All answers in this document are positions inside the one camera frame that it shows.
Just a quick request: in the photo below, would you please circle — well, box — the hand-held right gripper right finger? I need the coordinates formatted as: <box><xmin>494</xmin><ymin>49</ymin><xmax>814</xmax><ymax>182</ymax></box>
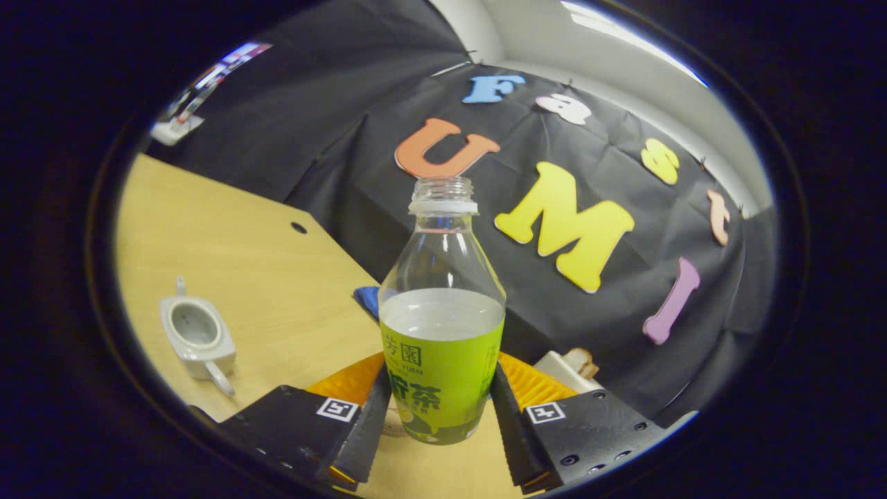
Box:
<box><xmin>489</xmin><ymin>351</ymin><xmax>666</xmax><ymax>494</ymax></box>

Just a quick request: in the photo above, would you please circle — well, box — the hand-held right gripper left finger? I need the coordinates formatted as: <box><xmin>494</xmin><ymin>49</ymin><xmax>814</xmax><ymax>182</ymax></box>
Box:
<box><xmin>220</xmin><ymin>352</ymin><xmax>393</xmax><ymax>493</ymax></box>

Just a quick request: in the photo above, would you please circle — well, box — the round clear coaster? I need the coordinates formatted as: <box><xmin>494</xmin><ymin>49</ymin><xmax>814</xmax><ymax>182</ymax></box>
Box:
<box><xmin>381</xmin><ymin>408</ymin><xmax>411</xmax><ymax>439</ymax></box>

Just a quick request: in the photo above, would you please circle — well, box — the green label water bottle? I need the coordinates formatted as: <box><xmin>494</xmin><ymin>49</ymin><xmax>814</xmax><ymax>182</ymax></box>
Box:
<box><xmin>378</xmin><ymin>177</ymin><xmax>507</xmax><ymax>445</ymax></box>

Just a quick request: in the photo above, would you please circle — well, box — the white ceramic teacup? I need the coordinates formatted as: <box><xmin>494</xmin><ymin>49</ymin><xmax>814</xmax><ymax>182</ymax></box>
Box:
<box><xmin>160</xmin><ymin>277</ymin><xmax>237</xmax><ymax>397</ymax></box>

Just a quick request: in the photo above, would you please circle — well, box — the white toaster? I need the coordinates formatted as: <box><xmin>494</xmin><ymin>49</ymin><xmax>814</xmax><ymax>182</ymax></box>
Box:
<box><xmin>534</xmin><ymin>349</ymin><xmax>600</xmax><ymax>393</ymax></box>

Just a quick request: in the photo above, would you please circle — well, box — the bread slice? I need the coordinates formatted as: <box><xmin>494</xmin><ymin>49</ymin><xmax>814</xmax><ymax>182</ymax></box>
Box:
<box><xmin>565</xmin><ymin>348</ymin><xmax>598</xmax><ymax>378</ymax></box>

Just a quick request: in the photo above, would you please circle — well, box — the blue towel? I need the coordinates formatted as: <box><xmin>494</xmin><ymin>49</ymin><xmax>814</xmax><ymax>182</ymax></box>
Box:
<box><xmin>353</xmin><ymin>286</ymin><xmax>382</xmax><ymax>321</ymax></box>

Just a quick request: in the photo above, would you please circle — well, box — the small white side table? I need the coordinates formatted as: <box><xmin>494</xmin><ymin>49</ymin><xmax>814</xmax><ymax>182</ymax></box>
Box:
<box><xmin>150</xmin><ymin>114</ymin><xmax>205</xmax><ymax>146</ymax></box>

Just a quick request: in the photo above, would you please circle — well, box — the computer monitor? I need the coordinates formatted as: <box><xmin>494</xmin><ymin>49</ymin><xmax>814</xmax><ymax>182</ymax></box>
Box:
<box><xmin>177</xmin><ymin>42</ymin><xmax>273</xmax><ymax>122</ymax></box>

